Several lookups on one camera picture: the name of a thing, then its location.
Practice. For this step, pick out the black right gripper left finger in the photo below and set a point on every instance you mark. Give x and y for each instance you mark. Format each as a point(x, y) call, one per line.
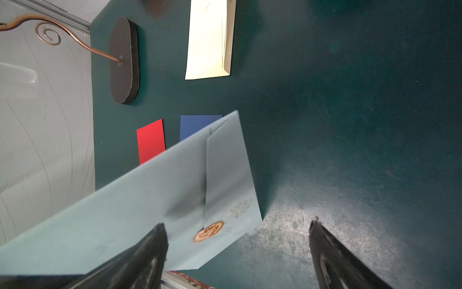
point(139, 267)

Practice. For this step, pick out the light teal envelope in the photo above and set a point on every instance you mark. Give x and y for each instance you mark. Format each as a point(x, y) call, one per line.
point(201, 189)

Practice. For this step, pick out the copper wine glass stand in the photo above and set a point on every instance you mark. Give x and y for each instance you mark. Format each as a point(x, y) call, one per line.
point(124, 52)

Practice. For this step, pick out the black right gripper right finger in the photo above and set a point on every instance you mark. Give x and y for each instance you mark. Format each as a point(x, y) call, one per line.
point(337, 267)

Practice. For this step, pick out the blue envelope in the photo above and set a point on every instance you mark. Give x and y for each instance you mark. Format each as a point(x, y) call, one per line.
point(190, 124)

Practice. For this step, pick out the red envelope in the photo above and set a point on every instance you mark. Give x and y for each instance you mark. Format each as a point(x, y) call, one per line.
point(151, 141)

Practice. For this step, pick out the cream yellow envelope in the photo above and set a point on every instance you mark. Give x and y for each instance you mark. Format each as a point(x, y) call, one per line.
point(210, 39)

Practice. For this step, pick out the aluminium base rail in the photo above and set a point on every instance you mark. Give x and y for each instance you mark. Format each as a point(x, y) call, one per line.
point(178, 280)

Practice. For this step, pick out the clear wine glass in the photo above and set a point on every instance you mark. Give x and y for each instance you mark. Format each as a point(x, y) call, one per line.
point(18, 82)

